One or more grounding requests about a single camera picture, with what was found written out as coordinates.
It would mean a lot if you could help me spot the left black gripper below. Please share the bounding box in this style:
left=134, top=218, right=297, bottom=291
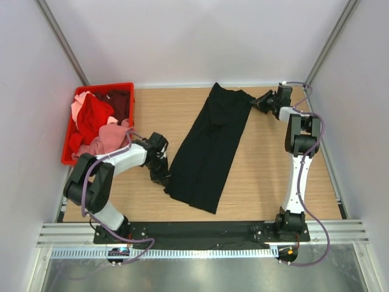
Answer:
left=145, top=156, right=171, bottom=188

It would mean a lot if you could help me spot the black t shirt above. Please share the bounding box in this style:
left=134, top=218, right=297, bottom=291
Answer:
left=165, top=83, right=255, bottom=214

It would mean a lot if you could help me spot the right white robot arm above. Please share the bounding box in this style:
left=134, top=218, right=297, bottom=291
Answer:
left=251, top=82, right=322, bottom=241

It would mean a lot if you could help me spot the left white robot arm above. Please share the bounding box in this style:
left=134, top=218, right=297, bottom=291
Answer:
left=63, top=132, right=170, bottom=243

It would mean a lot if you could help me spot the pink t shirt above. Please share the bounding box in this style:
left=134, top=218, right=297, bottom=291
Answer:
left=71, top=90, right=135, bottom=161

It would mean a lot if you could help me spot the dark maroon t shirt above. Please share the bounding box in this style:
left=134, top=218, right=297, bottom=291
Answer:
left=94, top=89, right=131, bottom=124

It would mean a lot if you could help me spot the red t shirt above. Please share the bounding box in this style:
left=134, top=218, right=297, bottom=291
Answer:
left=68, top=91, right=118, bottom=153

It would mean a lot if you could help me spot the red plastic bin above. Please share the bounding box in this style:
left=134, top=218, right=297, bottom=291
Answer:
left=61, top=82, right=134, bottom=166

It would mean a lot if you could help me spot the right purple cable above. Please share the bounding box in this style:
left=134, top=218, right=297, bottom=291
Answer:
left=279, top=80, right=331, bottom=268

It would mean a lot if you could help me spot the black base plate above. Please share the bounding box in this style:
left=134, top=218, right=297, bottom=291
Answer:
left=92, top=220, right=311, bottom=249

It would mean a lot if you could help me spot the slotted cable duct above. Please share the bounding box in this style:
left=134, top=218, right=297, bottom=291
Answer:
left=50, top=247, right=278, bottom=260

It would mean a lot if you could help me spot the right aluminium corner post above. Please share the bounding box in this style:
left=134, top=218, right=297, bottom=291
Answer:
left=305, top=0, right=360, bottom=85

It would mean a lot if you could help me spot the aluminium corner post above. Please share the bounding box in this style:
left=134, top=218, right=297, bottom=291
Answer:
left=35, top=0, right=90, bottom=86
left=305, top=0, right=360, bottom=85

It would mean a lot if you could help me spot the aluminium frame rail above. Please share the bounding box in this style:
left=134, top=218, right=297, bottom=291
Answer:
left=38, top=220, right=368, bottom=250

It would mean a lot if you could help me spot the left aluminium corner post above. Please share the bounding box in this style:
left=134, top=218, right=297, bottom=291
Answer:
left=35, top=0, right=90, bottom=86

